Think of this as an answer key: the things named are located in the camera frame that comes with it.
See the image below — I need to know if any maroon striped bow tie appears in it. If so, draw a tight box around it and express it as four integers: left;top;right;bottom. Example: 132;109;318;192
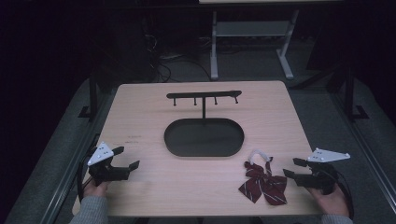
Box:
237;148;289;206

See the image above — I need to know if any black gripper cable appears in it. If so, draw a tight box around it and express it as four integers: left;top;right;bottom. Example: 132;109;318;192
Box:
335;171;356;219
77;133;101;203

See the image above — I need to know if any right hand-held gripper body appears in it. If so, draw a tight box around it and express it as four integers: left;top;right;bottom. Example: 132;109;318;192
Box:
295;147;351;196

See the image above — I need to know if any black hook rack with tray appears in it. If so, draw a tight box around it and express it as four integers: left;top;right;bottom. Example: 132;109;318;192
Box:
163;90;246;158

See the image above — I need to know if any bundle of floor cables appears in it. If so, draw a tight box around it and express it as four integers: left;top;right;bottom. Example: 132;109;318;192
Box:
144;32;213;84

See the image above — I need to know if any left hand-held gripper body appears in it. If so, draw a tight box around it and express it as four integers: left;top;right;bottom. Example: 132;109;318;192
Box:
87;142;131;187

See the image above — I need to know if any grey metal rail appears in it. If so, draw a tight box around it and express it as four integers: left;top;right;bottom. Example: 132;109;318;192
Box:
38;90;118;224
326;90;396;206

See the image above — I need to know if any white metal table frame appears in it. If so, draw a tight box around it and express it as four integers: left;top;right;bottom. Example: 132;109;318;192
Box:
209;8;300;81

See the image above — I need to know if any person's right hand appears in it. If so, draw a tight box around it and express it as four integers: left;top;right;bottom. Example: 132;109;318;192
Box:
306;183;350;218

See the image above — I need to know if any person's left hand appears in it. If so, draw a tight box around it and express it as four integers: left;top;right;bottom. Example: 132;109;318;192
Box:
82;178;110;199

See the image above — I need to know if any black metal stand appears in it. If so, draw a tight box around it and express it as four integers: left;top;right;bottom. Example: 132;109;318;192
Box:
78;70;101;121
341;65;370;123

